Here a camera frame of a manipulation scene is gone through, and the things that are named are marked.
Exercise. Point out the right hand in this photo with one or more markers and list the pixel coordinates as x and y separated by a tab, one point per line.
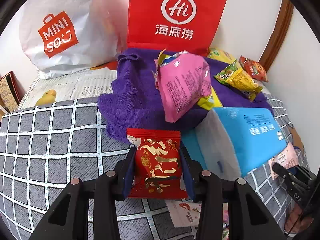
293	224

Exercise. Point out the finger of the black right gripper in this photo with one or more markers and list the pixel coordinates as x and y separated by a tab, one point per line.
295	178

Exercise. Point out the green triangular snack packet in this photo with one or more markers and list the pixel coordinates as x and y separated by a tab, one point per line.
226	73

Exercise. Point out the light pink pastry packet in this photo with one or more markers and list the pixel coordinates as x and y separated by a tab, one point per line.
287	158

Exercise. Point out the purple towel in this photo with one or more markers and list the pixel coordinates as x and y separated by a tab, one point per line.
135	102

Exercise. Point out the grey checked bed sheet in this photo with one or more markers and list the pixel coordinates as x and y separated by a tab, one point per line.
43	148

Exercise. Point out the silver pink packet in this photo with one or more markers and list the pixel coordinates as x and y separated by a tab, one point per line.
164	59

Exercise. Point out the red Haidilao bag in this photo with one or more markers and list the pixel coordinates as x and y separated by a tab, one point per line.
174	25

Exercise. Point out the brown patterned box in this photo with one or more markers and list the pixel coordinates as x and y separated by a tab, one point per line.
10	94

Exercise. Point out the yellow triangular snack packet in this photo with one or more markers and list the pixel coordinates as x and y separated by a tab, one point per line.
242	81

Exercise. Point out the white Miniso shopping bag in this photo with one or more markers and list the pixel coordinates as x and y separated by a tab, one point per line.
62	37

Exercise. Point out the red gold snack packet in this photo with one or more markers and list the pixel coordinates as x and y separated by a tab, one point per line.
158	172

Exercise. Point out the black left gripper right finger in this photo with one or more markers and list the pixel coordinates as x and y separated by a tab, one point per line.
248	217

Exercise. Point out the blue tissue pack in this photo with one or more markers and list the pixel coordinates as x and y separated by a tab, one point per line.
232	141

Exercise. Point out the orange chips bag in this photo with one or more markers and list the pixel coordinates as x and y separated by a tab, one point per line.
254	69

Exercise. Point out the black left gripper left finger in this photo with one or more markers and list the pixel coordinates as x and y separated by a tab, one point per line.
67	217

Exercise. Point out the yellow chips bag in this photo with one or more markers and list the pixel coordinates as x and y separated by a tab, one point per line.
221	55

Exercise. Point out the pink snack bag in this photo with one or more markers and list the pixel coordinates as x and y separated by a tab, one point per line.
182	83

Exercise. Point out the brown wooden door frame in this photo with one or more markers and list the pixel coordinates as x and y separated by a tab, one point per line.
278	35

